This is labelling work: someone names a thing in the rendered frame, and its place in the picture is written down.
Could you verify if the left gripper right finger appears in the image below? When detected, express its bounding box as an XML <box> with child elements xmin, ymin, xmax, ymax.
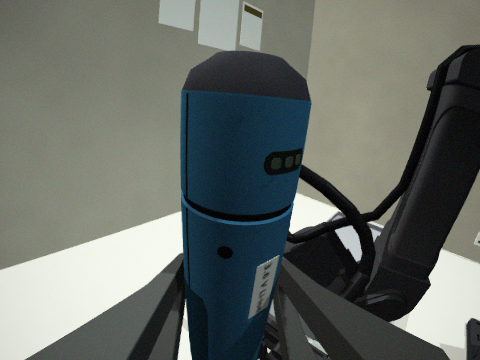
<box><xmin>273</xmin><ymin>257</ymin><xmax>450</xmax><ymax>360</ymax></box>

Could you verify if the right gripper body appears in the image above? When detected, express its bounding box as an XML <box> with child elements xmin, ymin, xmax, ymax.
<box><xmin>262</xmin><ymin>317</ymin><xmax>330</xmax><ymax>360</ymax></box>

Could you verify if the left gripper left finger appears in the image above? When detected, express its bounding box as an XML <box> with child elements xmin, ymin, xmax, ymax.
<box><xmin>25</xmin><ymin>253</ymin><xmax>186</xmax><ymax>360</ymax></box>

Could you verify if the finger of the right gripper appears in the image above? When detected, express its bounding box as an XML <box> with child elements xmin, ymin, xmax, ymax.
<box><xmin>257</xmin><ymin>342</ymin><xmax>264</xmax><ymax>360</ymax></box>

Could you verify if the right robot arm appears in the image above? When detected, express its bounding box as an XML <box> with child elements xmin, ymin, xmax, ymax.
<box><xmin>283</xmin><ymin>48</ymin><xmax>480</xmax><ymax>322</ymax></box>

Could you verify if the dark blue electric screwdriver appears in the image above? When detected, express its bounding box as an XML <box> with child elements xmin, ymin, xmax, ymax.
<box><xmin>180</xmin><ymin>51</ymin><xmax>311</xmax><ymax>360</ymax></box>

